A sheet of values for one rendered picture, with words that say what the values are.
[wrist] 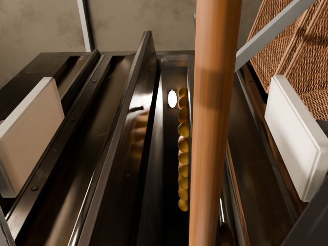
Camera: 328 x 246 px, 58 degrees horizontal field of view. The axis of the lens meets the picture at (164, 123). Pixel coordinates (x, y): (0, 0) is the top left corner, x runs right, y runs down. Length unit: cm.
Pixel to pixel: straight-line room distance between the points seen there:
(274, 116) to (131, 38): 390
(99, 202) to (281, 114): 55
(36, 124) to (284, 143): 13
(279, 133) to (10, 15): 439
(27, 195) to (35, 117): 81
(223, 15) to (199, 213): 19
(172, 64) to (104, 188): 124
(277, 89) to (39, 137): 13
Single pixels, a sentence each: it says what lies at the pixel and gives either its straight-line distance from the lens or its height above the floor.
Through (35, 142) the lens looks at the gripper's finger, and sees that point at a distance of 17.
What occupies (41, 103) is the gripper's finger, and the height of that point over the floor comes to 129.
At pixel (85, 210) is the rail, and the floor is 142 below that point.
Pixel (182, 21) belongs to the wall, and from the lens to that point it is 394.
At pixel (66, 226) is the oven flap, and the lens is 84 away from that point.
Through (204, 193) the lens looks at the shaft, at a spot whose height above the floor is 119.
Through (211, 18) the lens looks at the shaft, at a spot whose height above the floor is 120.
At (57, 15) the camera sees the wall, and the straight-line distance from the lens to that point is 423.
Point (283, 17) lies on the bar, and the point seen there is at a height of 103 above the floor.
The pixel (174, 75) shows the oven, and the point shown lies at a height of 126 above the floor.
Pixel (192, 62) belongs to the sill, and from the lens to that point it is 169.
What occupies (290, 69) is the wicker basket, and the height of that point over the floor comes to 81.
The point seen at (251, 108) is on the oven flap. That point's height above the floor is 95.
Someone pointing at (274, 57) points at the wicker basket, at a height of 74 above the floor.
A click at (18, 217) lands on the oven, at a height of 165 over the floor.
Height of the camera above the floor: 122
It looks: 3 degrees up
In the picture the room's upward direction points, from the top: 90 degrees counter-clockwise
